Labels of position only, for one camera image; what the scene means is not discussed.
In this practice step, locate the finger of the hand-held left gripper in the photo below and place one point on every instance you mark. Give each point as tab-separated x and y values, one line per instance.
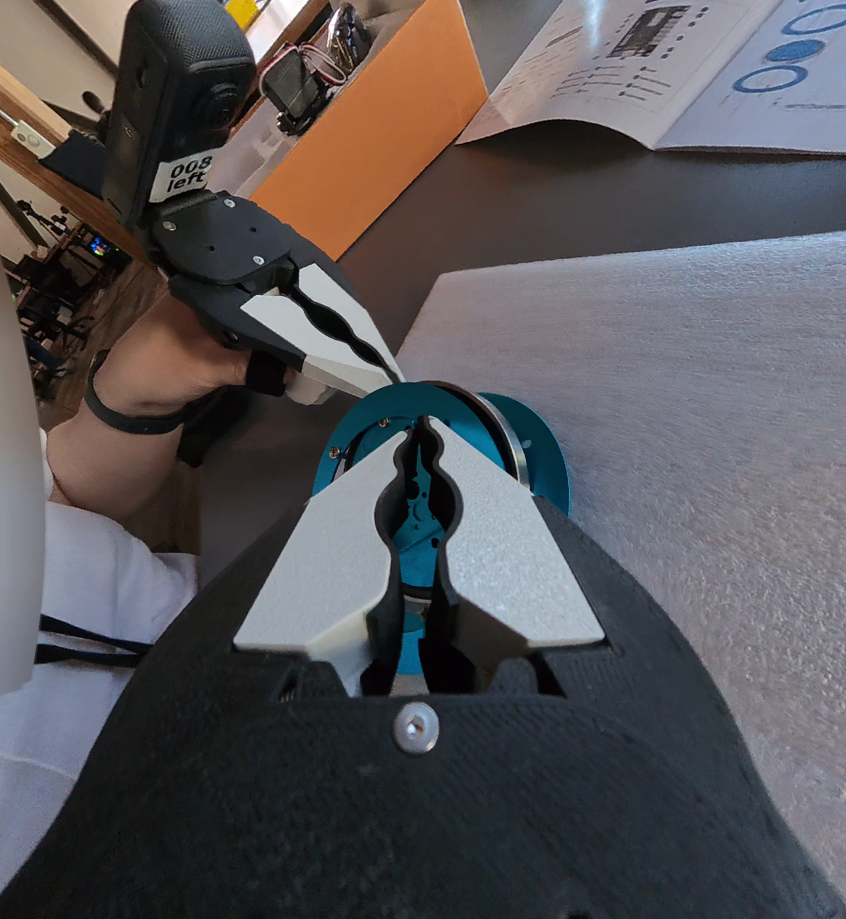
301	337
344	309

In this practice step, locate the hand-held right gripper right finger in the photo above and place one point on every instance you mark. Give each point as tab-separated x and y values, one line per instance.
523	574

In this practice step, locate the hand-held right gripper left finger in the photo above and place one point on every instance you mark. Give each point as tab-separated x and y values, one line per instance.
315	574

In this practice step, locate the blue metal turntable bearing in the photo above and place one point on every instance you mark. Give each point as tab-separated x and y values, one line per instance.
365	416

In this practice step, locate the person's left forearm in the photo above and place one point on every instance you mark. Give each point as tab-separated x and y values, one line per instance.
107	467

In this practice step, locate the person's left hand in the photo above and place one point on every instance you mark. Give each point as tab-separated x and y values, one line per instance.
172	359

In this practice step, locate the black servo motor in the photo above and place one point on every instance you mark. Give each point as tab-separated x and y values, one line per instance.
294	90

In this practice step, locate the black wristband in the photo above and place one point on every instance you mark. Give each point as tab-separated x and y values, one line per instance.
136	425

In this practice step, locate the orange cardboard box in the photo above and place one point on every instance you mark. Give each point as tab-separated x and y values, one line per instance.
394	108

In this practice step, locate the person's white shirt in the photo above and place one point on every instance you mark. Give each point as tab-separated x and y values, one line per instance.
107	560

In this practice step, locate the white foam sheet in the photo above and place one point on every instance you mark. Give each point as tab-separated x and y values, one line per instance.
717	431

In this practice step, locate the white instruction booklet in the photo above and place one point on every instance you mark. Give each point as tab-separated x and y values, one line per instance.
538	108

